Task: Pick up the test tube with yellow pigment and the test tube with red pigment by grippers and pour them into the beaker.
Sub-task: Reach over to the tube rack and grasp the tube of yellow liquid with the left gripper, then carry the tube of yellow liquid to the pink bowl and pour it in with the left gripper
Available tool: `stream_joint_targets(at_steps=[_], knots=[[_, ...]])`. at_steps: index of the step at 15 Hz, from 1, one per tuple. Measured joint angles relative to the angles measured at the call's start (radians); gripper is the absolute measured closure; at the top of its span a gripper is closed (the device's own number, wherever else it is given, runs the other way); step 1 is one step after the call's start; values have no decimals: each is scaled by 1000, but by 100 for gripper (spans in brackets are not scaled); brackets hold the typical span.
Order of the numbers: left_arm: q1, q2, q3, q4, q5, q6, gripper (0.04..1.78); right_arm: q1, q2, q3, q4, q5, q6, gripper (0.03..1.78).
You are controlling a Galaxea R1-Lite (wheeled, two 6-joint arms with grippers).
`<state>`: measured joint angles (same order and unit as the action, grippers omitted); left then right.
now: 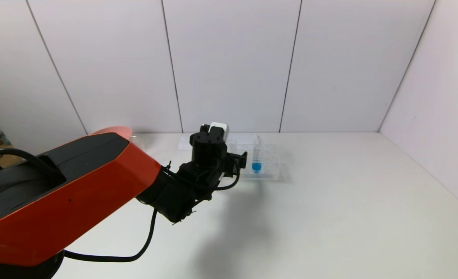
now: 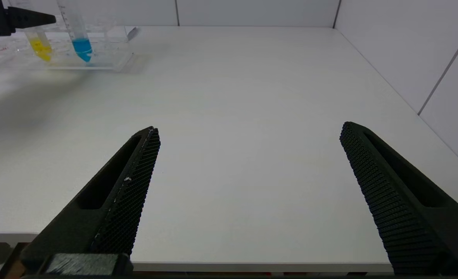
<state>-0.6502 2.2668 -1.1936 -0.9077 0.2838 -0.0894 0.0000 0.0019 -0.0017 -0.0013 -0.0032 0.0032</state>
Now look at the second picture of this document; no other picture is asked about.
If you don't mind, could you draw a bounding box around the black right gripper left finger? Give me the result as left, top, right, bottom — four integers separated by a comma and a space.
19, 126, 162, 272

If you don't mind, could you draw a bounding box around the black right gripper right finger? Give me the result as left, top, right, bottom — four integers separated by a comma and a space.
339, 121, 458, 276

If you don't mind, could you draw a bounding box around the yellow pigment test tube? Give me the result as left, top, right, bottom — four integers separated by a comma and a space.
19, 26, 53, 63

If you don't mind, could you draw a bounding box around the clear acrylic test tube rack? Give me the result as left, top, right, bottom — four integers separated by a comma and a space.
0, 15, 135, 72

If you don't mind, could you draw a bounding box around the blue pigment test tube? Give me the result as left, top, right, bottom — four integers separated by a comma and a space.
56, 0, 94, 63

